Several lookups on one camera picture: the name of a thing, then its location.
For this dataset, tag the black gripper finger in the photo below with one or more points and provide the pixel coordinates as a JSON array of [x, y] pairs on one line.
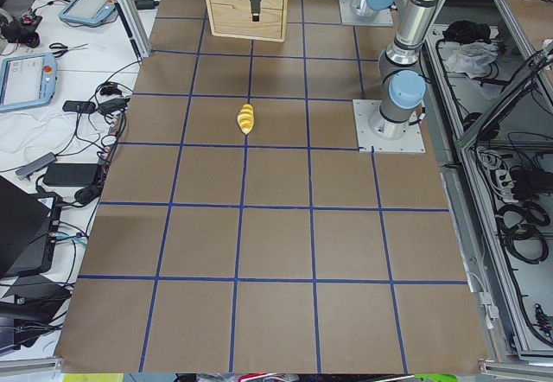
[[255, 10]]

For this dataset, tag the wooden drawer cabinet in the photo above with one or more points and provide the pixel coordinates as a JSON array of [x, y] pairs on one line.
[[232, 18]]

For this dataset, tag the blue teach pendant upper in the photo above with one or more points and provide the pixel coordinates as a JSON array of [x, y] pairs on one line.
[[89, 13]]

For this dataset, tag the blue teach pendant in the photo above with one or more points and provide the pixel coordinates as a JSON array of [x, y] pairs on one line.
[[89, 13], [27, 81]]

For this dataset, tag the yellow toy bread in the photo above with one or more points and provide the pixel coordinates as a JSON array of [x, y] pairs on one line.
[[246, 119]]

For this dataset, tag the black scissors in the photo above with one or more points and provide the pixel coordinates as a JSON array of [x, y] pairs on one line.
[[59, 49]]

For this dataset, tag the black cloth bundle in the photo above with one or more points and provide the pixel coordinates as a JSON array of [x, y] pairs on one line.
[[466, 32]]

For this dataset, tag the black small device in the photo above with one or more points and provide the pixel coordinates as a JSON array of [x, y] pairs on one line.
[[79, 106]]

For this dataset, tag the crumpled white cloth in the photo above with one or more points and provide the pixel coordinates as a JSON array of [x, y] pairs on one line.
[[474, 59]]

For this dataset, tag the blue teach pendant lower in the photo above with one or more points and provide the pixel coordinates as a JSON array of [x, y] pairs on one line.
[[27, 81]]

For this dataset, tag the grey usb hub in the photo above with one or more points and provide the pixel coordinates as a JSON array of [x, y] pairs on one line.
[[38, 164]]

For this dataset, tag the black power adapter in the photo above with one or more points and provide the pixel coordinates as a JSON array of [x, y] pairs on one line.
[[70, 174]]

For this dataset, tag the black laptop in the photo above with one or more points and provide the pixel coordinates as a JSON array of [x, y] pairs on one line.
[[28, 225]]

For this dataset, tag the aluminium frame post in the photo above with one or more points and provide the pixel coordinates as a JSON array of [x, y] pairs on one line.
[[133, 27]]

